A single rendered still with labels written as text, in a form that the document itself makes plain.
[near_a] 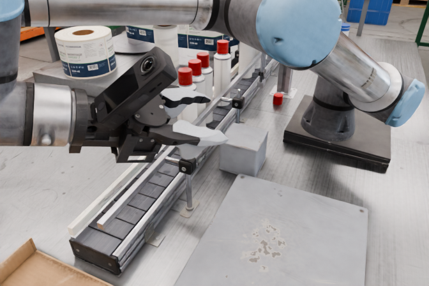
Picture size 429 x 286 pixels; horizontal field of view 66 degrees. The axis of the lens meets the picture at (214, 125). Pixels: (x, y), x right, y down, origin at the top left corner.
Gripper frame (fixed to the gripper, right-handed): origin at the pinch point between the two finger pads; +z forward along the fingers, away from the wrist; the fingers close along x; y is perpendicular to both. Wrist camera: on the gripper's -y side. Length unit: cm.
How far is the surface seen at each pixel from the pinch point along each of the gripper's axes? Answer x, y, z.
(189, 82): -24.0, 13.4, 8.9
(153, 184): -7.0, 29.8, 1.4
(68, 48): -75, 45, -10
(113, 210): 3.1, 21.4, -10.9
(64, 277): 7.3, 36.3, -16.8
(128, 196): 0.6, 21.3, -7.8
